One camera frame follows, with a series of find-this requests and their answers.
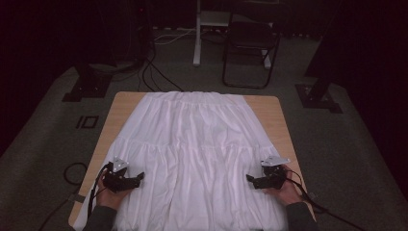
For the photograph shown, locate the dark equipment tower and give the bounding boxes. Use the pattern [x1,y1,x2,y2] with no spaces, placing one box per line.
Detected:
[119,0,157,66]

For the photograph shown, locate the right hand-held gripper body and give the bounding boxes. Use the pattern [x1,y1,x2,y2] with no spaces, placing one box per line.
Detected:
[260,155,292,191]

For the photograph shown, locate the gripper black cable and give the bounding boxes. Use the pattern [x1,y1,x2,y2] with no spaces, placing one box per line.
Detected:
[86,163,114,223]
[282,167,369,231]

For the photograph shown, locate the black floor cable bundle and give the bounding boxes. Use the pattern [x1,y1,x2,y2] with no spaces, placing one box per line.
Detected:
[137,47,187,94]

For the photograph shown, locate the person's left hand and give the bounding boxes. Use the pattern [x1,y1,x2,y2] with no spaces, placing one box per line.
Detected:
[95,172,135,211]

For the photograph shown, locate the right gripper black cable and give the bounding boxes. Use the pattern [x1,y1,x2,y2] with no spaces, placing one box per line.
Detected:
[282,167,369,231]

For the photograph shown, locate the white metal stand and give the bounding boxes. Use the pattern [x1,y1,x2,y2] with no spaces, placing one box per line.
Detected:
[191,0,274,70]

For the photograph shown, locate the black stand with flat base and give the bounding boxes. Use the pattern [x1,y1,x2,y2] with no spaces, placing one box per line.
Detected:
[294,0,344,115]
[62,62,114,103]

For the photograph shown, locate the looped black floor cable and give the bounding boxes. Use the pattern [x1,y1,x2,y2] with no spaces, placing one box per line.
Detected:
[38,162,89,231]

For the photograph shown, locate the white skirt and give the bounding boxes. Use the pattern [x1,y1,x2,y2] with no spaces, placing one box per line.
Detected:
[72,90,290,231]

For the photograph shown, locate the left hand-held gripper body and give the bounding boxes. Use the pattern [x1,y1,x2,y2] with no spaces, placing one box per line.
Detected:
[102,156,142,193]

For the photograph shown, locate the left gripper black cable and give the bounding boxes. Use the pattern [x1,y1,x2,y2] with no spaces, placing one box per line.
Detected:
[86,163,114,223]

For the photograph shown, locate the person's right hand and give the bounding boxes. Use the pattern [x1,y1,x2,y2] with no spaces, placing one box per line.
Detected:
[263,164,304,207]

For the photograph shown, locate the white cable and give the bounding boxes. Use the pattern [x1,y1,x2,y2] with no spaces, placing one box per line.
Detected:
[153,27,197,46]

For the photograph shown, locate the black folding chair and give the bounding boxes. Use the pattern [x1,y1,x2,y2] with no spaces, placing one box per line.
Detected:
[221,13,282,90]

